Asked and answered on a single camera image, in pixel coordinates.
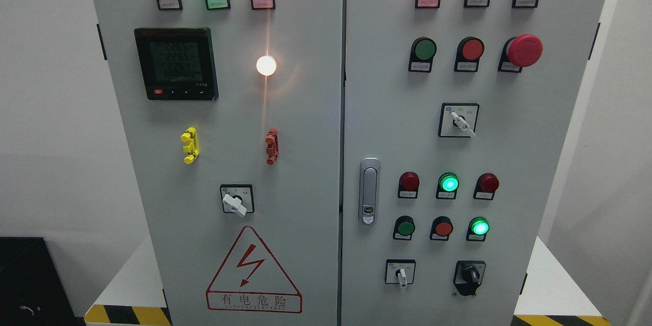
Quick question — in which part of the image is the white selector switch upper right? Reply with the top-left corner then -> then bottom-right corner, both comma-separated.
438,102 -> 480,138

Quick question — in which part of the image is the white platform with hazard stripes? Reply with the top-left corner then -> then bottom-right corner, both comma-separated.
82,236 -> 609,325

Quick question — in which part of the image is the red high voltage warning sticker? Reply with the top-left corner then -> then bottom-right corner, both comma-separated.
205,226 -> 303,314

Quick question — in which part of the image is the green push button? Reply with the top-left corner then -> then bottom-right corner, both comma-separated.
408,37 -> 437,73
393,215 -> 416,240

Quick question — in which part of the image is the dark red indicator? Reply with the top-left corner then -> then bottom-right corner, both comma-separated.
473,173 -> 499,201
397,171 -> 420,199

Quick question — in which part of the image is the black rotary knob switch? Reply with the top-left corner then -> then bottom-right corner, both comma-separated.
453,260 -> 486,296

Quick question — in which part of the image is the silver cabinet door handle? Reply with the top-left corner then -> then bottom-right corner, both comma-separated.
359,157 -> 381,225

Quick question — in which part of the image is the grey right cabinet door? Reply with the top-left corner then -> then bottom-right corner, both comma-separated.
341,0 -> 605,325

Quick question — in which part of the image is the red push button upper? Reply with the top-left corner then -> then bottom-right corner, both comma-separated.
454,37 -> 485,72

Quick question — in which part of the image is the green push button lower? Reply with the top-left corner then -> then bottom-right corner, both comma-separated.
393,215 -> 416,240

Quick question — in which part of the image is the white selector switch left door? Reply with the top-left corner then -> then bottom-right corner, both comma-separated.
220,184 -> 255,218

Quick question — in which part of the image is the black box lower left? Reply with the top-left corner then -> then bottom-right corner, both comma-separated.
1,236 -> 77,325

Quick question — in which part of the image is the green lit indicator middle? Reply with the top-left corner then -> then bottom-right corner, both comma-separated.
436,172 -> 459,199

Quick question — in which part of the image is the red push button lower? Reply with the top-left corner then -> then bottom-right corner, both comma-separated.
430,215 -> 454,241

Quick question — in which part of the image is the green push button upper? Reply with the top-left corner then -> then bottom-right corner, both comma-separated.
408,37 -> 437,73

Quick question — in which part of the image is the yellow terminal connector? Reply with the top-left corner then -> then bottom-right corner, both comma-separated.
181,126 -> 200,165

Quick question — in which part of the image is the red push button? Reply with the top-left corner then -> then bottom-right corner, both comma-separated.
454,37 -> 485,72
430,215 -> 454,241

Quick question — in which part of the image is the white lit indicator lamp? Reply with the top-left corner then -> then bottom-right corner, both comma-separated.
256,55 -> 277,77

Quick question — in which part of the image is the red emergency stop mushroom button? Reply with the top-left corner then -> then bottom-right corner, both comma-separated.
497,34 -> 544,73

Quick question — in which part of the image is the black digital power meter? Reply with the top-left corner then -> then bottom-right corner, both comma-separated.
133,28 -> 219,100

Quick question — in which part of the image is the grey left cabinet door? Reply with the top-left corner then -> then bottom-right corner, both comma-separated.
93,0 -> 344,325

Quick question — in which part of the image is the white selector switch lower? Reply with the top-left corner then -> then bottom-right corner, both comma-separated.
385,259 -> 416,292

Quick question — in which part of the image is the dark red indicator right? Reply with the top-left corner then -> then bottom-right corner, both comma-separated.
473,173 -> 499,201

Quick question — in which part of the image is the white selector switch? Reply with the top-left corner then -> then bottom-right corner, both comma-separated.
438,102 -> 480,138
385,259 -> 416,292

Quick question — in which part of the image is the green lit button lower right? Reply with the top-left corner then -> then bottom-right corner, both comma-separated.
466,216 -> 491,242

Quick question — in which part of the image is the red terminal connector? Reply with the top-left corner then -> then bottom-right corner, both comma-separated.
265,128 -> 279,166

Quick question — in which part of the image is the grey cabinet door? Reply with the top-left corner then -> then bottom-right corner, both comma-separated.
341,0 -> 605,325
93,0 -> 344,325

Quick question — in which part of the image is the dark red indicator left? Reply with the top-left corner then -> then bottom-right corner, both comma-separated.
397,171 -> 420,199

